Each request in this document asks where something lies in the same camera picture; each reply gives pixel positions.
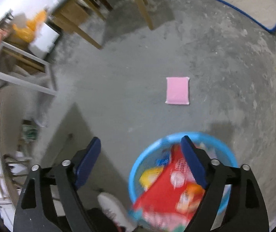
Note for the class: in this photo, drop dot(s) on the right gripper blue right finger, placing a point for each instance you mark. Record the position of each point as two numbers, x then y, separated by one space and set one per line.
191 155

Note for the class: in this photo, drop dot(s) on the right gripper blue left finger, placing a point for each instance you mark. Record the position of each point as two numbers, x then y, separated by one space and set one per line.
85 160

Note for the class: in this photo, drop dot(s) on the red snack bag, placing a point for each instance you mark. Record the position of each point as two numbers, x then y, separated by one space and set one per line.
172 200

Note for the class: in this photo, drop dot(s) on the white orange medicine box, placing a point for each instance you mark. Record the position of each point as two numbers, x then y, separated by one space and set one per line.
149 176

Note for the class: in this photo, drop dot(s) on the blue plastic trash basket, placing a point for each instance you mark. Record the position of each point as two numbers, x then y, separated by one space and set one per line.
167 149

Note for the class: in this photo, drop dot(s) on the white sneaker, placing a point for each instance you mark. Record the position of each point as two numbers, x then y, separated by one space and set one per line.
116 212

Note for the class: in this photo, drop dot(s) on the wooden side table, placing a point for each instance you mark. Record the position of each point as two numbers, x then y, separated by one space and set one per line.
21 68

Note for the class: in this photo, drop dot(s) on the yellow plastic bag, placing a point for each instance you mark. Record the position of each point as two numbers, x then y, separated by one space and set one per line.
29 32

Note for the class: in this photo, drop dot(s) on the cardboard box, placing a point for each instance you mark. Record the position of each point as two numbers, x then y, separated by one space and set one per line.
74 13

